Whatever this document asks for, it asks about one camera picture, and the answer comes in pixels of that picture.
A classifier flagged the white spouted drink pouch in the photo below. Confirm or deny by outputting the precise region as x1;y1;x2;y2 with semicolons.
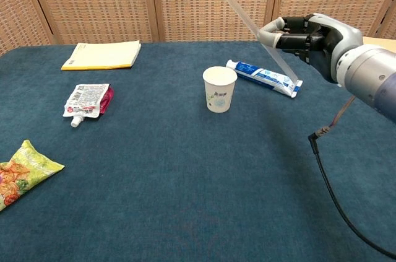
62;83;114;128

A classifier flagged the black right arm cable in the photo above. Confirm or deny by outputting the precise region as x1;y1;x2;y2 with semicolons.
308;94;396;260

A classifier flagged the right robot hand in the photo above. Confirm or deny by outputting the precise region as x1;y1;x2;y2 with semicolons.
257;13;364;84

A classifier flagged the beige paper folder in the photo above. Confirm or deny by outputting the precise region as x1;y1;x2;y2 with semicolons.
361;35;396;55

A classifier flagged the green snack bag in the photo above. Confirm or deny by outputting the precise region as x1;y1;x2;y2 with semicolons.
0;139;66;212

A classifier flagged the white yellow notepad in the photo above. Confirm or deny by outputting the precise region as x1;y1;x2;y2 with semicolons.
61;40;142;71

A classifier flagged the blue white toothpaste tube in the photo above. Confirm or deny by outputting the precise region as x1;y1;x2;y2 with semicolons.
225;59;304;98

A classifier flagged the transparent straw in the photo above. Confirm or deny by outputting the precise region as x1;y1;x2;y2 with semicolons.
222;0;300;84

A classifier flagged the white paper cup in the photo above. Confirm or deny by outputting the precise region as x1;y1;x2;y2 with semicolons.
202;66;238;113

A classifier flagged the blue table cloth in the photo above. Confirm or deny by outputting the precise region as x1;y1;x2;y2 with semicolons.
0;40;396;262

